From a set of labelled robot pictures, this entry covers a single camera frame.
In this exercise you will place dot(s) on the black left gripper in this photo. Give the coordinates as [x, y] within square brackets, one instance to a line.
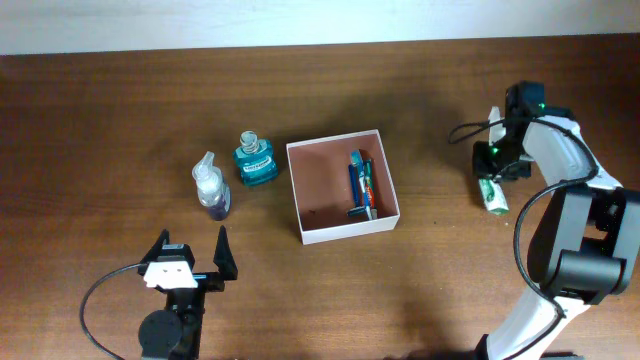
[226, 266]

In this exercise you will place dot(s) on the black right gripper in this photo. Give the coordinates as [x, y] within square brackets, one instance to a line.
[482, 166]

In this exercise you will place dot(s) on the green white tissue packet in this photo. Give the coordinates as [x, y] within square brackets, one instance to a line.
[493, 197]

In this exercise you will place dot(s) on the clear foam pump bottle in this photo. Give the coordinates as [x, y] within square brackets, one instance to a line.
[213, 191]

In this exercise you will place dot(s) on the blue white toothbrush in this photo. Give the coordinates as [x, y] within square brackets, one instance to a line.
[358, 163]

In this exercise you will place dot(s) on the pink cardboard box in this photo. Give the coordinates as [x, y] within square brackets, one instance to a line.
[322, 187]

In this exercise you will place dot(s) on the blue disposable razor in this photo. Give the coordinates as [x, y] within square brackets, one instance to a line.
[358, 207]

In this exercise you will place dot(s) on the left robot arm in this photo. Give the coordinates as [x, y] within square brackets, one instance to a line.
[174, 332]

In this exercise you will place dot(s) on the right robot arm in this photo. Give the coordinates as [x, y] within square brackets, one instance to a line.
[583, 250]

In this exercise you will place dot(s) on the teal Listerine mouthwash bottle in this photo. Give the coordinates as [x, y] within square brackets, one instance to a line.
[255, 159]

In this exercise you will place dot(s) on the red green toothpaste tube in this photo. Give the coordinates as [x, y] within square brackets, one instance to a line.
[369, 186]

